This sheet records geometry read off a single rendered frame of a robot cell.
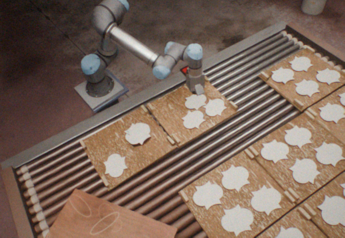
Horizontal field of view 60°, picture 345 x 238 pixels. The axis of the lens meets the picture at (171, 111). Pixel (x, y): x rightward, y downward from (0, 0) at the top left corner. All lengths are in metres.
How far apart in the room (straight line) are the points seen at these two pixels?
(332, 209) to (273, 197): 0.25
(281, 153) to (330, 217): 0.35
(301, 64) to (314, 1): 2.16
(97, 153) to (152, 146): 0.30
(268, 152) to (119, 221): 0.79
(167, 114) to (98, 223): 0.70
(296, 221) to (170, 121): 0.79
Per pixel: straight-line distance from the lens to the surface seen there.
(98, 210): 1.38
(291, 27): 2.32
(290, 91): 1.88
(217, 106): 1.72
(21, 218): 1.62
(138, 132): 1.62
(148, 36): 3.80
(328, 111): 1.83
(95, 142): 1.68
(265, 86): 1.89
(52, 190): 1.65
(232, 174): 1.50
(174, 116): 1.69
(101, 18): 1.51
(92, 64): 1.83
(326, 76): 2.01
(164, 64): 1.42
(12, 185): 1.73
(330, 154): 1.67
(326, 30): 4.03
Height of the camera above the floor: 2.28
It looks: 52 degrees down
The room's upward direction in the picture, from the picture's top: 7 degrees counter-clockwise
